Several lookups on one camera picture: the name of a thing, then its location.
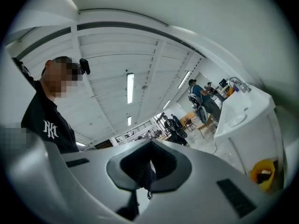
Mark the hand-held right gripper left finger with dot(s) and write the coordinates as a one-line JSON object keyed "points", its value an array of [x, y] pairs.
{"points": [[93, 176]]}

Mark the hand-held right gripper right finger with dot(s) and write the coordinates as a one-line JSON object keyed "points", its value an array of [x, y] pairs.
{"points": [[198, 183]]}

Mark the round ceiling fixture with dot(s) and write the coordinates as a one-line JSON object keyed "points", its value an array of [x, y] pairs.
{"points": [[144, 87]]}

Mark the long ceiling light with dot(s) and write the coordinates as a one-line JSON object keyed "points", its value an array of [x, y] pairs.
{"points": [[129, 121], [166, 104], [80, 144], [184, 79], [130, 87]]}

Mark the chrome faucet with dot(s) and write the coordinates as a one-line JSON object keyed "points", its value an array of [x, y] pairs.
{"points": [[244, 86]]}

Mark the white ceramic sink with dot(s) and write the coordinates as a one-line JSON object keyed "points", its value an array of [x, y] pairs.
{"points": [[254, 106]]}

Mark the wooden table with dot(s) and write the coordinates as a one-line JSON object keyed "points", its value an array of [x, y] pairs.
{"points": [[205, 125]]}

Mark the grey backpack rig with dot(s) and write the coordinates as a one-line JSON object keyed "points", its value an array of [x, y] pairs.
{"points": [[201, 112]]}

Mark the yellow waste bin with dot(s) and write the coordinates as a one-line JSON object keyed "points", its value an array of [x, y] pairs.
{"points": [[257, 169]]}

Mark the person's head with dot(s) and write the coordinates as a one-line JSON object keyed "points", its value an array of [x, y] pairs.
{"points": [[58, 85]]}

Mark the black head-worn camera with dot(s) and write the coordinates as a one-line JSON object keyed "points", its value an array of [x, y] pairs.
{"points": [[85, 66]]}

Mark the person's black T-shirt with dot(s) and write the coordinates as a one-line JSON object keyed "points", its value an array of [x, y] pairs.
{"points": [[39, 115]]}

